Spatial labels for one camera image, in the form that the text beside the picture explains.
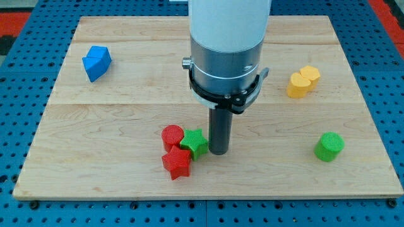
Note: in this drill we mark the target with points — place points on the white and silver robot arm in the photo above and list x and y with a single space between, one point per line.
226 41

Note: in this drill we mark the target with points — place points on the green star block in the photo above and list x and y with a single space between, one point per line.
194 141

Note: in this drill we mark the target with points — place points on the red star block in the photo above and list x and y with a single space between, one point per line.
177 162

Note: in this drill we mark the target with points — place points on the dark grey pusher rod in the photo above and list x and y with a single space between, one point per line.
220 123

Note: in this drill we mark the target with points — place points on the red cylinder block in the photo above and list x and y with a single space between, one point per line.
171 136

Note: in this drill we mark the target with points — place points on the wooden board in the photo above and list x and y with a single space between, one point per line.
101 141

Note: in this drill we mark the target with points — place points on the yellow heart block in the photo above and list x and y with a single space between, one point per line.
298 86

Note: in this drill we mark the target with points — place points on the yellow hexagon block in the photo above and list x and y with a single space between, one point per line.
312 74

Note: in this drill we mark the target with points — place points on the blue pentagon block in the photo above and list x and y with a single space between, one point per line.
95 67

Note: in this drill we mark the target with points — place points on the blue cube block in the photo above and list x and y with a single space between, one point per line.
100 52

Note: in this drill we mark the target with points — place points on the green cylinder block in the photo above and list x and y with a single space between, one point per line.
329 146

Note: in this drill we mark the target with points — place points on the black clamp bracket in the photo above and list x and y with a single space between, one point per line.
236 103

